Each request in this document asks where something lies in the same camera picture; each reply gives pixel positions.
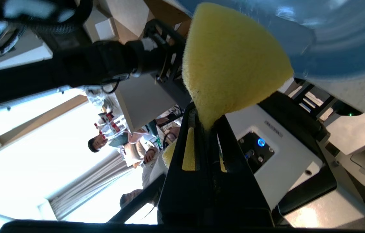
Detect white black robot chassis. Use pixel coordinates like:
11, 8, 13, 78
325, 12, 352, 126
225, 78, 365, 228

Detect grey window curtain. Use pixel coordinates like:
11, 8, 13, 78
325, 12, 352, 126
49, 154, 138, 221

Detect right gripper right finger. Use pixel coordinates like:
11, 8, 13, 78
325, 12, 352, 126
210, 115, 273, 226

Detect background person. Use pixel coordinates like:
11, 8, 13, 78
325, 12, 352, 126
87, 126, 183, 170

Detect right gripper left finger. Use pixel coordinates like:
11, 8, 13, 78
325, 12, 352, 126
158, 103, 216, 226

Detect yellow fish-shaped sponge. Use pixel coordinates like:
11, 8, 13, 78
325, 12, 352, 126
162, 3, 294, 171

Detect blue plate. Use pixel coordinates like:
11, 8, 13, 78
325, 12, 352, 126
176, 0, 365, 81

